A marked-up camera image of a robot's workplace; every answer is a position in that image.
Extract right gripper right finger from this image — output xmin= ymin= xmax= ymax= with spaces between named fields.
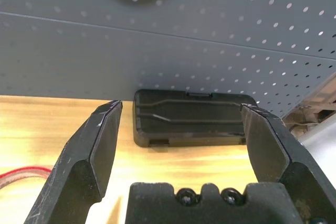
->
xmin=239 ymin=102 xmax=336 ymax=224

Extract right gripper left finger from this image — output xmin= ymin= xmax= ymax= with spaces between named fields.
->
xmin=23 ymin=100 xmax=123 ymax=224

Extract red tape roll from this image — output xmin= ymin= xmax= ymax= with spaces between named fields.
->
xmin=0 ymin=165 xmax=52 ymax=190

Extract grey metal pegboard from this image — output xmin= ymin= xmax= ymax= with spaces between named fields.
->
xmin=0 ymin=0 xmax=336 ymax=119

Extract white grey machine casing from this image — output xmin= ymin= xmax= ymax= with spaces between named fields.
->
xmin=299 ymin=119 xmax=336 ymax=172

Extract black plastic tool case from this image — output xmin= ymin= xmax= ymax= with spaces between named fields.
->
xmin=133 ymin=89 xmax=259 ymax=148

